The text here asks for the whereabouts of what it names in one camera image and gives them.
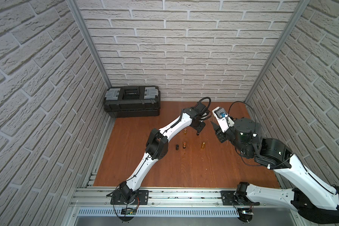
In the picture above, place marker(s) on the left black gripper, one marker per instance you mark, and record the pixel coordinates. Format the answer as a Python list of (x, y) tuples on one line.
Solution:
[(200, 125)]

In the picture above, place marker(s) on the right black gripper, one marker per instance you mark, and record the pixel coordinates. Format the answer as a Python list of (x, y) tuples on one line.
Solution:
[(218, 132)]

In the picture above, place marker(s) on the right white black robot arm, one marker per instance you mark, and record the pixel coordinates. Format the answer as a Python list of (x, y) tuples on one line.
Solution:
[(311, 197)]

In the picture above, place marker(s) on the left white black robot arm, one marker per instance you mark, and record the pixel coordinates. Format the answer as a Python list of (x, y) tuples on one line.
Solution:
[(158, 144)]

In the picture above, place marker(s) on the black plastic toolbox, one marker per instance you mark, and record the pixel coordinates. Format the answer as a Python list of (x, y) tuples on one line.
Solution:
[(133, 101)]

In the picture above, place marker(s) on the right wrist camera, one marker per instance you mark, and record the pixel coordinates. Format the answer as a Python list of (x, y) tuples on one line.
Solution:
[(221, 118)]

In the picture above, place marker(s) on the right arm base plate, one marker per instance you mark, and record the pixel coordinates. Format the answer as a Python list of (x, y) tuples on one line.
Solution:
[(232, 198)]

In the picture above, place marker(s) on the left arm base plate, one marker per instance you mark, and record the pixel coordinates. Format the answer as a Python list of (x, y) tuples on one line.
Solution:
[(139, 197)]

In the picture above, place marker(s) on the aluminium rail frame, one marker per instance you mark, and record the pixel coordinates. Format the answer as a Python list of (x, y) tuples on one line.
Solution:
[(91, 206)]

